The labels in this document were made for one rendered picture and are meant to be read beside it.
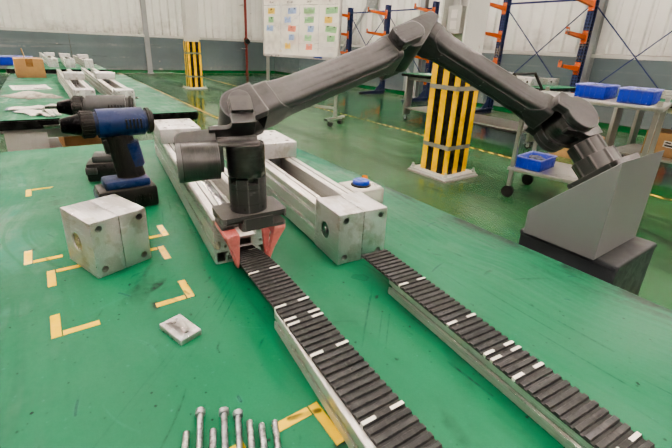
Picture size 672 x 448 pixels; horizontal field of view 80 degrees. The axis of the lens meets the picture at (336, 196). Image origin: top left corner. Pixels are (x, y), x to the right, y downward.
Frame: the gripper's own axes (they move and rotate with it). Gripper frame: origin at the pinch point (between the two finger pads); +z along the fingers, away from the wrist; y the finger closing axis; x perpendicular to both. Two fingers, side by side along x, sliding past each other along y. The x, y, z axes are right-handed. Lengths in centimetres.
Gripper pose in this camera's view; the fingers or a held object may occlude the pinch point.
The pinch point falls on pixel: (252, 257)
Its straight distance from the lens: 69.2
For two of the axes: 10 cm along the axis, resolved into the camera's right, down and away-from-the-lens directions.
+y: -8.6, 1.6, -4.8
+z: -0.2, 9.4, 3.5
